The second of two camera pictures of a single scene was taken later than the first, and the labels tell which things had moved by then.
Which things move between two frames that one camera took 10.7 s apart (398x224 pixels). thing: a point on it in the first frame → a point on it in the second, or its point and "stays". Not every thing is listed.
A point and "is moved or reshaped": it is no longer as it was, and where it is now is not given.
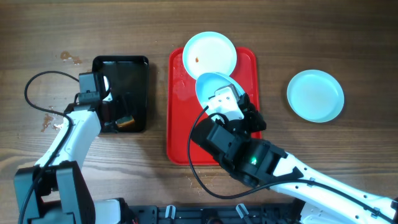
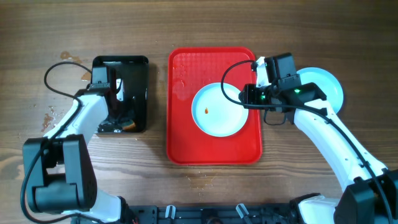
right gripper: (249, 112) → (249, 89)
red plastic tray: (183, 104) stays
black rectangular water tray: (129, 78) stays
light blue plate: (209, 52) is moved or reshaped
